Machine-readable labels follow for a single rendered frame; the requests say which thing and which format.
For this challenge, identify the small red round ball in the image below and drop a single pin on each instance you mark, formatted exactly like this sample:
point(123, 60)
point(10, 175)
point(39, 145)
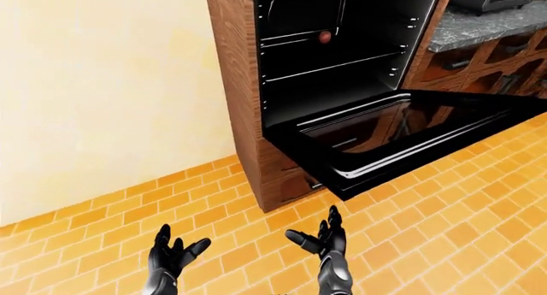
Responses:
point(325, 37)

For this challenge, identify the tall brown wooden oven cabinet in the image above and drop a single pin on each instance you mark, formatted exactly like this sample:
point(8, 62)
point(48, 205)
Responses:
point(239, 83)

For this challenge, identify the grey marble countertop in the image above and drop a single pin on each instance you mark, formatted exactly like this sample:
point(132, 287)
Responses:
point(474, 29)

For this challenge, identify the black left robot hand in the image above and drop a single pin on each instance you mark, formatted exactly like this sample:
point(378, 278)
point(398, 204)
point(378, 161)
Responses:
point(166, 256)

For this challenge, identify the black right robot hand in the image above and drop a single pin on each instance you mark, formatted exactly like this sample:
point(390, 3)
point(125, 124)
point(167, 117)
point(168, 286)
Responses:
point(331, 247)

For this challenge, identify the brown wooden base cabinets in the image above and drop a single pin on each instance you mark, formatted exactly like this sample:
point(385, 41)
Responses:
point(483, 70)

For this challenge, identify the black glass oven door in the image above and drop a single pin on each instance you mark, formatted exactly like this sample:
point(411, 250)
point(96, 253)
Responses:
point(384, 147)

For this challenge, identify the thin metal oven rack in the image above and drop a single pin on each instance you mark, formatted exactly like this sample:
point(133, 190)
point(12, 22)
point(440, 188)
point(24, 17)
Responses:
point(325, 74)
point(333, 59)
point(295, 36)

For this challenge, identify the black built-in oven body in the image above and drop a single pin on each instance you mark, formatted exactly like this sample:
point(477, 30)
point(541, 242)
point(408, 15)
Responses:
point(367, 25)

